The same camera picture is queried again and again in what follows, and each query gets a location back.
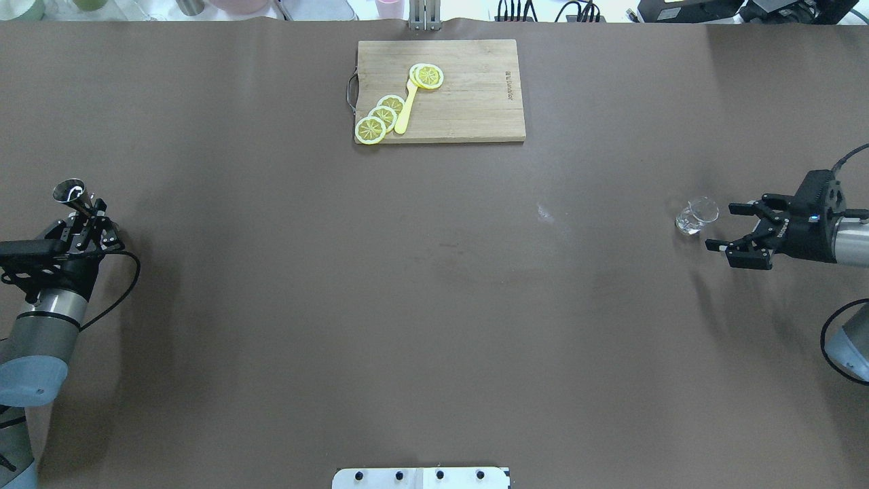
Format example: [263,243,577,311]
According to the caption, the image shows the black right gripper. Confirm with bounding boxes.
[705,170,868,270]

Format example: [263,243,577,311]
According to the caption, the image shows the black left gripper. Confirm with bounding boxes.
[1,198,126,303]

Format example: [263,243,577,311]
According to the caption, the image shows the steel double jigger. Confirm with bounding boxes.
[52,179,97,231]

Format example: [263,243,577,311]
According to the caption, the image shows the small clear glass cup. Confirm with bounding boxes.
[674,197,720,236]

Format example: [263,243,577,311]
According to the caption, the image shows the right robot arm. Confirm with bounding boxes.
[705,170,868,386]

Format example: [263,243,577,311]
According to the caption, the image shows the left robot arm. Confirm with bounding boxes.
[1,199,124,488]

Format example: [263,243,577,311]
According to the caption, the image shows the pink cup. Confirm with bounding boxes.
[375,0,407,20]

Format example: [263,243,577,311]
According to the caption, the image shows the black computer equipment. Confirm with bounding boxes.
[637,1,858,25]

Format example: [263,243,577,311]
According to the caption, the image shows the wooden cutting board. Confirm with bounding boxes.
[356,39,525,145]

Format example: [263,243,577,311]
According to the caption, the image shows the lemon slice middle of row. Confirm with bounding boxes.
[368,105,399,133]

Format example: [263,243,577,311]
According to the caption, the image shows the lemon slice of row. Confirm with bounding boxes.
[368,105,399,133]
[377,94,405,115]

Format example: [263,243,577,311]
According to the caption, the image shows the lemon slice upper of row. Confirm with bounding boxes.
[377,94,405,115]

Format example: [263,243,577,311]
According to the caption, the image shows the lemon slice on fork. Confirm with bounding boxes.
[409,64,445,90]

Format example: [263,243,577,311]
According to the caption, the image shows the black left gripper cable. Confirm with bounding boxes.
[78,250,141,332]

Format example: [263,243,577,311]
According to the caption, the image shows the black power strip cables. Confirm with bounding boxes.
[495,0,607,24]

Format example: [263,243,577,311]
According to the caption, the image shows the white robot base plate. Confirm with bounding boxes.
[331,467,512,488]

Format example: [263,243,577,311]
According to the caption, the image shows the aluminium frame post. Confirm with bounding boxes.
[407,0,443,31]

